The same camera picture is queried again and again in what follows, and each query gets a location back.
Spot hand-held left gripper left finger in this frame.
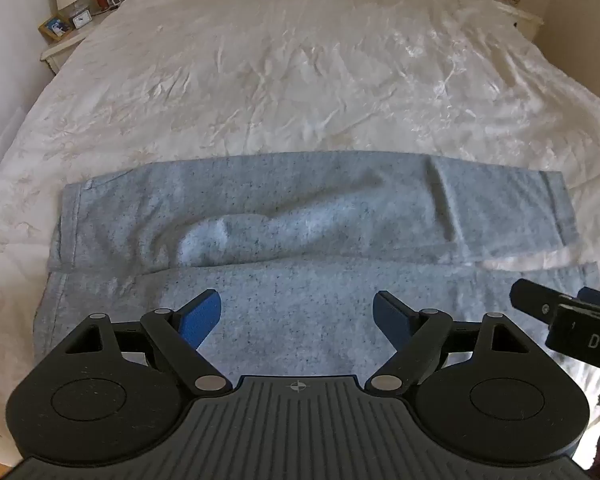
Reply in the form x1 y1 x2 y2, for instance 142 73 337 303
52 289 232 397

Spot white embroidered bedspread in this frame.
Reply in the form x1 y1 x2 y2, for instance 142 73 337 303
0 0 600 466

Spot white nightstand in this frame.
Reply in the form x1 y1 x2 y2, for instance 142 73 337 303
40 0 131 76
457 0 543 41

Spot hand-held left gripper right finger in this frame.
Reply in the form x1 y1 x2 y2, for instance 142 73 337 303
365 290 533 398

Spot wooden picture frame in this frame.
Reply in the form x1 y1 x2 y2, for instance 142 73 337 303
38 16 71 42

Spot grey sweat pants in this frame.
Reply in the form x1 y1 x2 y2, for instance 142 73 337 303
32 151 600 386

